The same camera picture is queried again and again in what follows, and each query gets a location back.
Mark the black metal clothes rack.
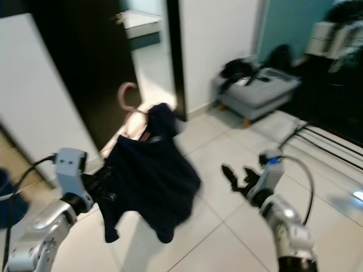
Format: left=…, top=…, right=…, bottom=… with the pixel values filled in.
left=284, top=121, right=363, bottom=172

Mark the black T-shirt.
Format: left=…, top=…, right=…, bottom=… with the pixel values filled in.
left=99, top=103, right=202, bottom=244

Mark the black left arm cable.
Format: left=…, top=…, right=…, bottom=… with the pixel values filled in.
left=3, top=156, right=60, bottom=270

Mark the black bag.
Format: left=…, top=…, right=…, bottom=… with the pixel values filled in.
left=220, top=57, right=261, bottom=86

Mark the black backpack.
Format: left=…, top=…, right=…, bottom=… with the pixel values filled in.
left=267, top=44, right=294, bottom=71

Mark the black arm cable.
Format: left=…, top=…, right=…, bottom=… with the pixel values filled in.
left=281, top=155, right=316, bottom=226
left=3, top=156, right=60, bottom=270

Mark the metal door handle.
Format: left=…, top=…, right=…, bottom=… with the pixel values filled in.
left=113, top=11, right=129, bottom=25

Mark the dark blue bin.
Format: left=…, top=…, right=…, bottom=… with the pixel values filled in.
left=0, top=169, right=16, bottom=228

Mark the black door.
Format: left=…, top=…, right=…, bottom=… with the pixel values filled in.
left=28, top=0, right=142, bottom=152

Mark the white storage box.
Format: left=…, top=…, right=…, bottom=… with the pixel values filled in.
left=306, top=20, right=363, bottom=57

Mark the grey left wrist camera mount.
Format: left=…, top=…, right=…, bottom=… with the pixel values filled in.
left=54, top=148, right=95, bottom=199

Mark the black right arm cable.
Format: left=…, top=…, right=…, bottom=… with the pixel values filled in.
left=281, top=155, right=316, bottom=226

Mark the grey padded ottoman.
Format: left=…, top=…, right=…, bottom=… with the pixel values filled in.
left=216, top=67, right=301, bottom=124

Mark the pink plastic hanger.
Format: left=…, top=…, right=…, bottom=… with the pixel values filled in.
left=116, top=82, right=151, bottom=117

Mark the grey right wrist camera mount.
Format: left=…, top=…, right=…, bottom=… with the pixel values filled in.
left=257, top=149, right=285, bottom=194

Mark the black door frame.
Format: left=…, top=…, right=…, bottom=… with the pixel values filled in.
left=164, top=0, right=187, bottom=121

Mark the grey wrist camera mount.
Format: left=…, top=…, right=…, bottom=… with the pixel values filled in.
left=54, top=148, right=95, bottom=199
left=257, top=149, right=285, bottom=194

